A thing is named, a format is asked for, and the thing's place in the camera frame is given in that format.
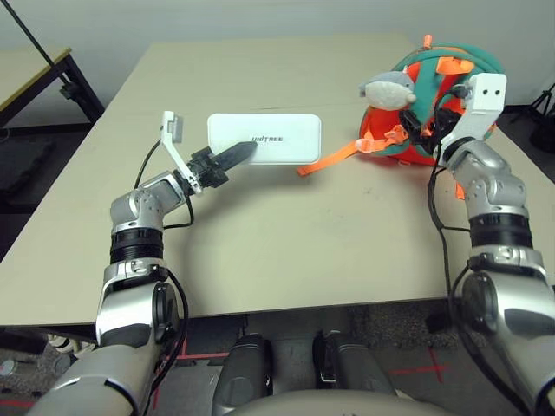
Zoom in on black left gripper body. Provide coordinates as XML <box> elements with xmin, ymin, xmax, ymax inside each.
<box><xmin>186</xmin><ymin>146</ymin><xmax>231</xmax><ymax>189</ymax></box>

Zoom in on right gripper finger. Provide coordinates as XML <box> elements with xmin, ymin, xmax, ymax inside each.
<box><xmin>400</xmin><ymin>109</ymin><xmax>426</xmax><ymax>135</ymax></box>
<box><xmin>415</xmin><ymin>129</ymin><xmax>437</xmax><ymax>154</ymax></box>

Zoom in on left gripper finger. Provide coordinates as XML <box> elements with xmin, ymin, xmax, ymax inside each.
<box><xmin>214</xmin><ymin>141</ymin><xmax>258</xmax><ymax>171</ymax></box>

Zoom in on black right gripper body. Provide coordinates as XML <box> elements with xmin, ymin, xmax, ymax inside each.
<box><xmin>421</xmin><ymin>105</ymin><xmax>461</xmax><ymax>151</ymax></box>

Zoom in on orange and teal backpack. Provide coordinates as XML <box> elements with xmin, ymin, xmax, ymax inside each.
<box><xmin>297</xmin><ymin>34</ymin><xmax>507</xmax><ymax>200</ymax></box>

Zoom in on white pencil case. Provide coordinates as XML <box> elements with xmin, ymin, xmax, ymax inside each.
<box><xmin>206</xmin><ymin>113</ymin><xmax>323</xmax><ymax>167</ymax></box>

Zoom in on grey plush shark toy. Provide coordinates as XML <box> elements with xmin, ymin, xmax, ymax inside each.
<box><xmin>358</xmin><ymin>71</ymin><xmax>418</xmax><ymax>112</ymax></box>

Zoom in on black tripod stand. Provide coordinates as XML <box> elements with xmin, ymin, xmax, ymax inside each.
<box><xmin>531</xmin><ymin>84</ymin><xmax>555</xmax><ymax>153</ymax></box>

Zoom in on black floor mat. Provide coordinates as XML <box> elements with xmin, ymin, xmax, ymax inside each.
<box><xmin>0</xmin><ymin>140</ymin><xmax>57</xmax><ymax>195</ymax></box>

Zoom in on red floor tape lines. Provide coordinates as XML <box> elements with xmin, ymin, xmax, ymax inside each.
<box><xmin>151</xmin><ymin>337</ymin><xmax>230</xmax><ymax>408</ymax></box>

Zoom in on dark grey left robot leg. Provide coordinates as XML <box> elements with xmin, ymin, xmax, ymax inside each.
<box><xmin>214</xmin><ymin>333</ymin><xmax>274</xmax><ymax>413</ymax></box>

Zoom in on dark grey robot leg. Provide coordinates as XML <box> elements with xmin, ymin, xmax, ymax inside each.
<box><xmin>214</xmin><ymin>333</ymin><xmax>274</xmax><ymax>413</ymax></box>
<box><xmin>312</xmin><ymin>331</ymin><xmax>395</xmax><ymax>396</ymax></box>

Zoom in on thin black pole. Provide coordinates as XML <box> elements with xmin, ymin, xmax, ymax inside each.
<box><xmin>6</xmin><ymin>0</ymin><xmax>73</xmax><ymax>88</ymax></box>

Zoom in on white black striped sneaker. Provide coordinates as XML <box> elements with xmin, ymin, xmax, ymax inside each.
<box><xmin>49</xmin><ymin>333</ymin><xmax>83</xmax><ymax>356</ymax></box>

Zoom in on red floor tape cross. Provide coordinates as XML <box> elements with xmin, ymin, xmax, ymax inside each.
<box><xmin>389</xmin><ymin>348</ymin><xmax>452</xmax><ymax>385</ymax></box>

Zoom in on dark grey right robot leg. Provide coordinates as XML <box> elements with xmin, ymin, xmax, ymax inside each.
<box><xmin>312</xmin><ymin>331</ymin><xmax>395</xmax><ymax>396</ymax></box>

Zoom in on beige robot torso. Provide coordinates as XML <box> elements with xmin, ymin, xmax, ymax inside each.
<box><xmin>233</xmin><ymin>387</ymin><xmax>439</xmax><ymax>416</ymax></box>

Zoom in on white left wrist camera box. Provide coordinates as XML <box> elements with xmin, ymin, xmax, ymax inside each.
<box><xmin>159</xmin><ymin>110</ymin><xmax>203</xmax><ymax>195</ymax></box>

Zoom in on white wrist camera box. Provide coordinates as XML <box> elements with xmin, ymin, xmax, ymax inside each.
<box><xmin>435</xmin><ymin>72</ymin><xmax>508</xmax><ymax>168</ymax></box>
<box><xmin>159</xmin><ymin>110</ymin><xmax>203</xmax><ymax>195</ymax></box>

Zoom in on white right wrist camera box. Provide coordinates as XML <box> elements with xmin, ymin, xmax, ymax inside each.
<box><xmin>435</xmin><ymin>72</ymin><xmax>508</xmax><ymax>168</ymax></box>

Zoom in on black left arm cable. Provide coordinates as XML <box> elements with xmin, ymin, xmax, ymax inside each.
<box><xmin>134</xmin><ymin>140</ymin><xmax>195</xmax><ymax>408</ymax></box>

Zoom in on side table with black frame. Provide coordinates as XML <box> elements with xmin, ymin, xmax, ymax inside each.
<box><xmin>0</xmin><ymin>46</ymin><xmax>105</xmax><ymax>131</ymax></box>

